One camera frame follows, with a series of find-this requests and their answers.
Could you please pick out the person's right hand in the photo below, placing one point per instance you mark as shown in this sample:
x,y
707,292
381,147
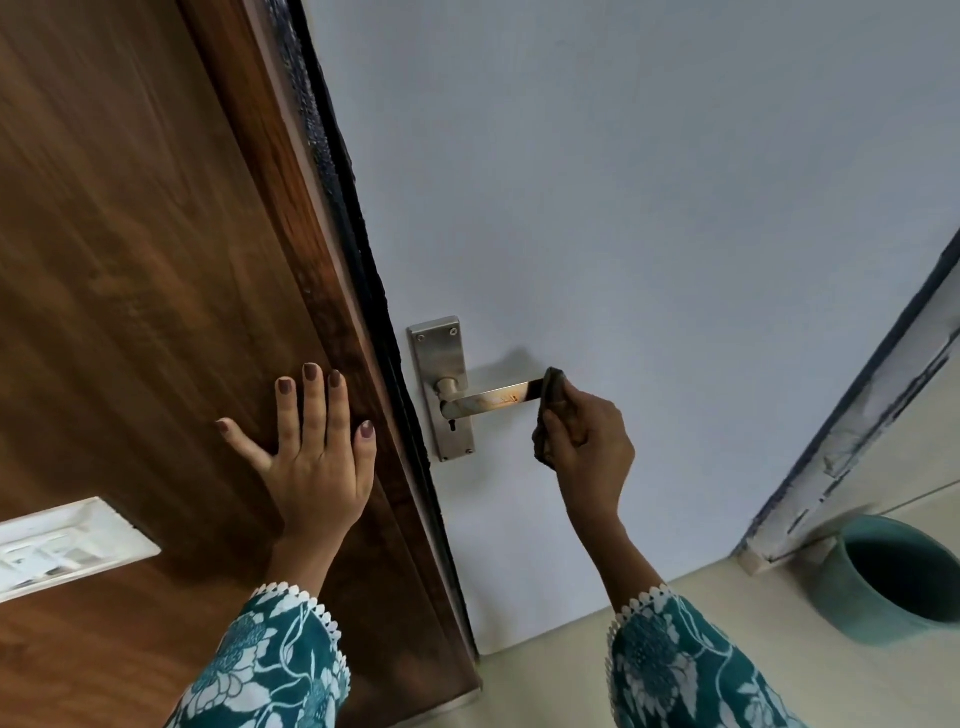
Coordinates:
x,y
596,454

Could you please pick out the person's left hand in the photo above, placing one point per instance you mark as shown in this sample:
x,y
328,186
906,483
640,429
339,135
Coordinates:
x,y
319,480

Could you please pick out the person's left thumb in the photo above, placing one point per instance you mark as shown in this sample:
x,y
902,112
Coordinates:
x,y
366,454

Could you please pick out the person's right fingers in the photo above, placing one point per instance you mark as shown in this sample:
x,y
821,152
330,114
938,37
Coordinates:
x,y
574,412

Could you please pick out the person's left little finger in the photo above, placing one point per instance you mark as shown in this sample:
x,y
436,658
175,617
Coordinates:
x,y
246,444

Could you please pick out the person's left middle finger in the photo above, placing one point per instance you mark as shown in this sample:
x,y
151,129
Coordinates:
x,y
313,409

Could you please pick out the dark brown cleaning cloth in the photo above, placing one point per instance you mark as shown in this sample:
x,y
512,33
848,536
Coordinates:
x,y
553,384

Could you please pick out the person's left forearm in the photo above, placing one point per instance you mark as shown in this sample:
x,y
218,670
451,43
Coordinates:
x,y
266,660

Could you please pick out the person's right forearm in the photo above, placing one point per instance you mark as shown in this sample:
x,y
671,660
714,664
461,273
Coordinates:
x,y
675,667

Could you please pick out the brown wooden panel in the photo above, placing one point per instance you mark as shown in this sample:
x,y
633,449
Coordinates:
x,y
135,262

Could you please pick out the black door edge strip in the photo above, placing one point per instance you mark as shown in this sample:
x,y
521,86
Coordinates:
x,y
341,187

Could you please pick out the white door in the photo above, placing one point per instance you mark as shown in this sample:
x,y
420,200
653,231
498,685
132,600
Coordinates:
x,y
637,187

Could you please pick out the teal bucket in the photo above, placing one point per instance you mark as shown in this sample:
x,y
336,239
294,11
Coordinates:
x,y
851,600

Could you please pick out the white switch plate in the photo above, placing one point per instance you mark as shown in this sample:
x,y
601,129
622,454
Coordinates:
x,y
67,544

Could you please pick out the white peeling door frame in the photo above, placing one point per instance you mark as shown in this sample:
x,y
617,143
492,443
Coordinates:
x,y
847,465

